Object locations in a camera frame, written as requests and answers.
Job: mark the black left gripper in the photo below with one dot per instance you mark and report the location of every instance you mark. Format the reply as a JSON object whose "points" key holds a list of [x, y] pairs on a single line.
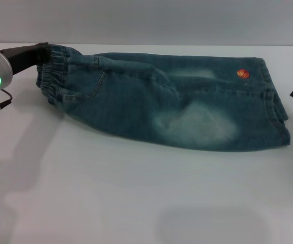
{"points": [[22, 58]]}

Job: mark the blue denim shorts cartoon print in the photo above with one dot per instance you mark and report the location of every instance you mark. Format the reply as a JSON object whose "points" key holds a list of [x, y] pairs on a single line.
{"points": [[161, 109]]}

